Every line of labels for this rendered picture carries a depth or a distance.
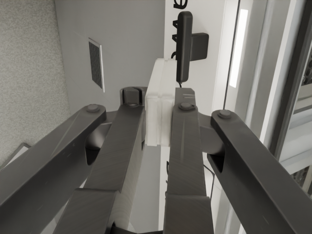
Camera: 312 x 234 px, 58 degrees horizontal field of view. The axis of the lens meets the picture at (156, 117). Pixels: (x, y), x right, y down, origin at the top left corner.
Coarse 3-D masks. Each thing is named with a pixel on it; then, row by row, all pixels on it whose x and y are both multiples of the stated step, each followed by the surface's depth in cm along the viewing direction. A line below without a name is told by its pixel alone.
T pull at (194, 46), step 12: (180, 12) 28; (180, 24) 28; (192, 24) 28; (180, 36) 29; (192, 36) 29; (204, 36) 30; (180, 48) 29; (192, 48) 30; (204, 48) 30; (180, 60) 30; (192, 60) 30; (180, 72) 30
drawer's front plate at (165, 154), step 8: (168, 152) 44; (168, 160) 45; (160, 168) 48; (168, 168) 46; (160, 176) 49; (208, 176) 38; (160, 184) 50; (208, 184) 38; (160, 192) 50; (208, 192) 39; (160, 200) 51; (160, 208) 52; (160, 216) 53; (160, 224) 54
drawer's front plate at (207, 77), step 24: (168, 0) 35; (192, 0) 31; (216, 0) 28; (168, 24) 36; (216, 24) 29; (168, 48) 38; (216, 48) 30; (192, 72) 34; (216, 72) 30; (216, 96) 32
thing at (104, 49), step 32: (64, 0) 85; (96, 0) 62; (128, 0) 49; (160, 0) 40; (64, 32) 94; (96, 32) 67; (128, 32) 51; (160, 32) 42; (64, 64) 105; (96, 64) 71; (128, 64) 55; (96, 96) 78; (160, 160) 52
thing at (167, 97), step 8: (168, 64) 19; (176, 64) 19; (168, 72) 17; (168, 80) 16; (168, 88) 15; (160, 96) 14; (168, 96) 14; (160, 104) 14; (168, 104) 14; (160, 112) 15; (168, 112) 14; (160, 120) 15; (168, 120) 15; (160, 128) 15; (168, 128) 15; (160, 136) 15; (168, 136) 15; (160, 144) 15; (168, 144) 15
